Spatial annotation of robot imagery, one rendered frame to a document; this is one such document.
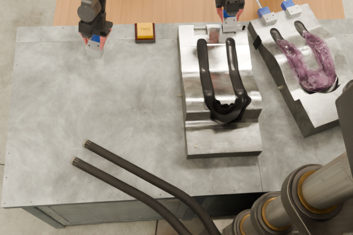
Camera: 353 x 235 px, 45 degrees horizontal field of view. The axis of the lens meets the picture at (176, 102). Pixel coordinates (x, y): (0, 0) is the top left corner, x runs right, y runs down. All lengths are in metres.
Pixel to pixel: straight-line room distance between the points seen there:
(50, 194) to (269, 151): 0.77
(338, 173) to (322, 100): 0.97
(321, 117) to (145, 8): 0.82
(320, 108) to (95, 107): 0.80
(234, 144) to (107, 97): 0.49
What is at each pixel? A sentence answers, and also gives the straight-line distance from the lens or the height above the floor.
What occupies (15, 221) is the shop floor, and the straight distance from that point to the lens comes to 2.37.
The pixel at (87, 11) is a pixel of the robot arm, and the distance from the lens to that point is 1.36.
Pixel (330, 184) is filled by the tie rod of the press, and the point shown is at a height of 1.66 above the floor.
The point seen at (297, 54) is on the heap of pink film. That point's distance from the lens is 1.61.
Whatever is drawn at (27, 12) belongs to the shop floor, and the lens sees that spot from 2.84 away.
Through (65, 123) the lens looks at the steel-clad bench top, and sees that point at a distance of 1.57.
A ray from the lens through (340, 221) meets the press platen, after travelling 0.79.
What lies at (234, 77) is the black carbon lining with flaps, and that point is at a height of 0.89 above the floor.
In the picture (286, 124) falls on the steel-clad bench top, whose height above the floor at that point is 0.80.
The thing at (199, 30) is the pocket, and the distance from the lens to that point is 1.66.
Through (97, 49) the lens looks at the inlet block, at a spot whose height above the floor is 0.95.
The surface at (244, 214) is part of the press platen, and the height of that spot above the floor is 1.04.
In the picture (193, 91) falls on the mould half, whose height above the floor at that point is 0.93.
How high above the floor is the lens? 2.25
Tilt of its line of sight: 67 degrees down
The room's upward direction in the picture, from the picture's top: 8 degrees clockwise
